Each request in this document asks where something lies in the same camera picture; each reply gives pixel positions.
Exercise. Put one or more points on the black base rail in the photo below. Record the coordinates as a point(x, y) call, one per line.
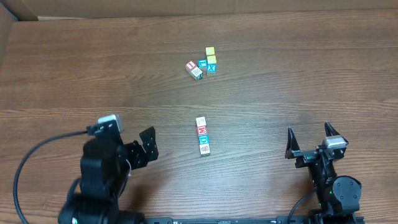
point(275, 220)

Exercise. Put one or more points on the wooden patterned picture block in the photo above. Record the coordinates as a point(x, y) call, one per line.
point(196, 73)

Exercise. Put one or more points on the blue letter L block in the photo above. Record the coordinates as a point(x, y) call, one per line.
point(202, 63)

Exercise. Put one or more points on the yellow block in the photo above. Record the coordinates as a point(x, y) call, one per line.
point(209, 51)
point(211, 59)

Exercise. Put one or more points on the red letter I block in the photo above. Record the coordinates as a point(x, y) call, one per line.
point(189, 66)

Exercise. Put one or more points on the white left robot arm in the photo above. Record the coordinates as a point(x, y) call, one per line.
point(105, 167)

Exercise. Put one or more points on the blue letter X block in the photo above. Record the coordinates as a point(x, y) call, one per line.
point(211, 69)

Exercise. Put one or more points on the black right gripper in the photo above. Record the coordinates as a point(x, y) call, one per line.
point(292, 150)

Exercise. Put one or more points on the lower yellow block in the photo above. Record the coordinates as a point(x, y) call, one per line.
point(211, 59)

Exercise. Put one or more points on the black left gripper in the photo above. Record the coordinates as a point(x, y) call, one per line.
point(140, 157)

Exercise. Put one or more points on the wooden block green side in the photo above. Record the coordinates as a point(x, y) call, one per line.
point(205, 150)

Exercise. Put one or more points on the red letter M block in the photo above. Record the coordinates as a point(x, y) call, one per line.
point(202, 130)

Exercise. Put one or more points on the upper yellow block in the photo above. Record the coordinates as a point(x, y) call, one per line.
point(209, 51)

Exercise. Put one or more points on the blue letter D block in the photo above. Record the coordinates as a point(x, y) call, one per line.
point(204, 139)

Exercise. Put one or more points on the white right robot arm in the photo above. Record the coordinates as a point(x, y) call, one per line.
point(338, 196)

